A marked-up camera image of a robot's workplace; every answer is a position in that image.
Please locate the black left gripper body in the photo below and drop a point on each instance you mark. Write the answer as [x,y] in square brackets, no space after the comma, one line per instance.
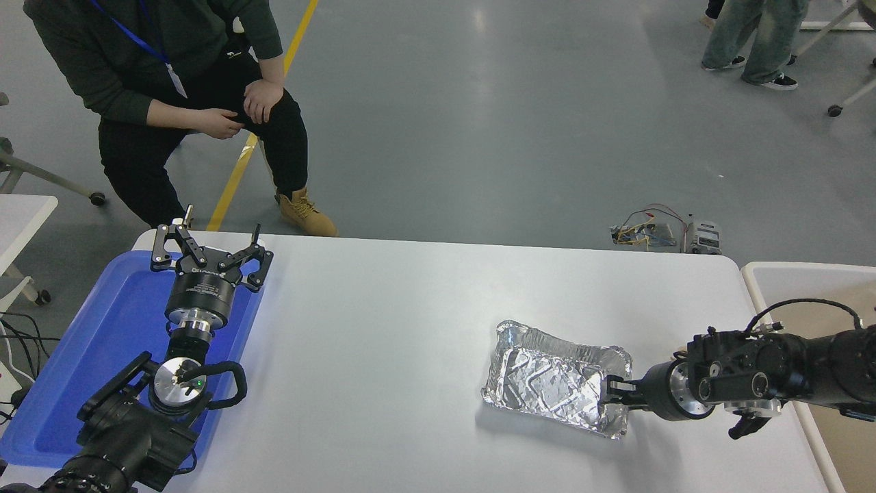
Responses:
[202,291]

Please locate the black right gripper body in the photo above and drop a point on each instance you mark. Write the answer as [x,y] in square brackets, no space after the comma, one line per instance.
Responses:
[658,392]

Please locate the silver foil tray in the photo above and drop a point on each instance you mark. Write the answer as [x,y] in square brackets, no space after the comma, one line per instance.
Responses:
[547,380]

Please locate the person's left forearm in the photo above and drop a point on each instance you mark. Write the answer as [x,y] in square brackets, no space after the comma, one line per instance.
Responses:
[271,70]

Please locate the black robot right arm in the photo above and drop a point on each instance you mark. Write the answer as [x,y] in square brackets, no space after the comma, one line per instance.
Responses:
[787,373]

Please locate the person's right forearm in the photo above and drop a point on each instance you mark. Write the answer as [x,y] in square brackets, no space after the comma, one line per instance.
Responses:
[174,115]

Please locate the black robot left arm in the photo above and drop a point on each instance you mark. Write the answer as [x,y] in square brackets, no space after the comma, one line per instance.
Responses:
[130,438]

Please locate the person's right hand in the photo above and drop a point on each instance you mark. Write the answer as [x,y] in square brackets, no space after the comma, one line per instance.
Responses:
[217,123]

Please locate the person's left hand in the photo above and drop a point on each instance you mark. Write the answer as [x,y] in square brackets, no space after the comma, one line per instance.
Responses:
[263,101]

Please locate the blue plastic tray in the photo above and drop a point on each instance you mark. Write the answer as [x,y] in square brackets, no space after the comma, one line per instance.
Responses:
[102,342]

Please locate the grey office chair base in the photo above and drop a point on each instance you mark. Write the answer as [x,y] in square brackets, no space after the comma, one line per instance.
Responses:
[41,174]

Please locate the white side table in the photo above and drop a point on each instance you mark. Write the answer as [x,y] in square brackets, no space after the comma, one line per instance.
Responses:
[20,219]

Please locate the large pale bin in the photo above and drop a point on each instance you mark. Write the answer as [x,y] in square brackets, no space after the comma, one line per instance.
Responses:
[787,281]

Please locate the seated person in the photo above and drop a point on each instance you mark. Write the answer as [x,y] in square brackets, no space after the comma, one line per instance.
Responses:
[137,61]

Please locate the white wheeled table base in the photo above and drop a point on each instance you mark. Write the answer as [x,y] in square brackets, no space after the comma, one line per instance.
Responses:
[825,26]

